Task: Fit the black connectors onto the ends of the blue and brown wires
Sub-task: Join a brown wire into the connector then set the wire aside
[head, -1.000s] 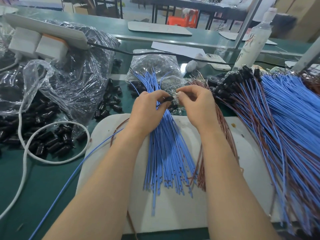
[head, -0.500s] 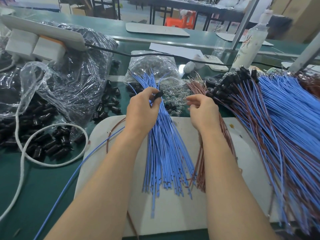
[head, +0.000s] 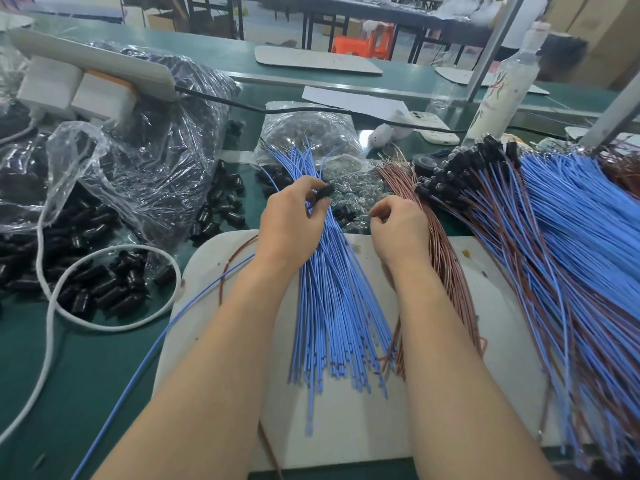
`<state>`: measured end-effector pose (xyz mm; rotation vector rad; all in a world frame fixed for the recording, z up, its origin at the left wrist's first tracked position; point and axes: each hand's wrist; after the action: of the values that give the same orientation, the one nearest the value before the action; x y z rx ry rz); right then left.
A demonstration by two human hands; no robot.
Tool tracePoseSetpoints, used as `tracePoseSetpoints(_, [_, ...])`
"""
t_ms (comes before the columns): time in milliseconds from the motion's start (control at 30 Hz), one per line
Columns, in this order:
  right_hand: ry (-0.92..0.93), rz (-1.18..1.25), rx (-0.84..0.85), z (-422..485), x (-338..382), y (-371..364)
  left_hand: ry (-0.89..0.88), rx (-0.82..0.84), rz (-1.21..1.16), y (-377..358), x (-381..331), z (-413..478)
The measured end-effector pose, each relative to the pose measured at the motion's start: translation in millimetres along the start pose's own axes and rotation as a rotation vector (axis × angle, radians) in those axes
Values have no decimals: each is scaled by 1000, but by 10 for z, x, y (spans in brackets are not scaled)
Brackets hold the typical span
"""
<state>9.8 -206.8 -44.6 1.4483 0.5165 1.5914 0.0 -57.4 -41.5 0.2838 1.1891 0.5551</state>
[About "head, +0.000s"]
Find person's right forearm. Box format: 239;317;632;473
392;265;559;480

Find white charging cable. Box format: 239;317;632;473
0;113;183;446

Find white flat tray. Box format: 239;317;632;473
254;45;383;75
435;65;551;96
0;13;34;34

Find blue table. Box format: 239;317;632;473
25;0;124;22

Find white power strip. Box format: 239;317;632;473
8;27;179;102

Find white spray bottle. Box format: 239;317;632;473
462;21;551;146

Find pile of black plastic caps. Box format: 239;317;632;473
0;159;246;321

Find white flat device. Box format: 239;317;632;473
398;109;461;146

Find long black-frame table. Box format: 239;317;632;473
185;0;493;62

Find white work board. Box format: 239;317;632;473
152;229;571;471

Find bundle of brown wires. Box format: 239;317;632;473
378;159;488;381

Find small clear plastic bag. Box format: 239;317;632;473
253;101;371;184

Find large clear plastic bag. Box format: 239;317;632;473
0;43;241;251

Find person's left forearm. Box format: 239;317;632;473
95;265;311;480

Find person's right hand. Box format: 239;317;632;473
370;195;433;281

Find white orange charger adapter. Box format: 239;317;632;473
70;71;138;124

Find bundle of blue wires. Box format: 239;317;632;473
262;143;394;436

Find white computer mouse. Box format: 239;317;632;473
369;123;394;150

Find slanted metal frame post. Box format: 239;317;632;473
465;0;528;101

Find white paper sheet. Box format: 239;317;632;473
301;85;413;123

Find orange plastic stool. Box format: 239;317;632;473
332;21;396;59

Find short metal frame post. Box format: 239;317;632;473
580;73;640;149

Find black power cord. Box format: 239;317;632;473
176;85;586;144

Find pile of assembled wire harnesses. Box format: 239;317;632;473
412;135;640;471

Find person's left hand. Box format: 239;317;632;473
255;177;336;281

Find cardboard boxes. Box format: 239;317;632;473
545;0;640;88

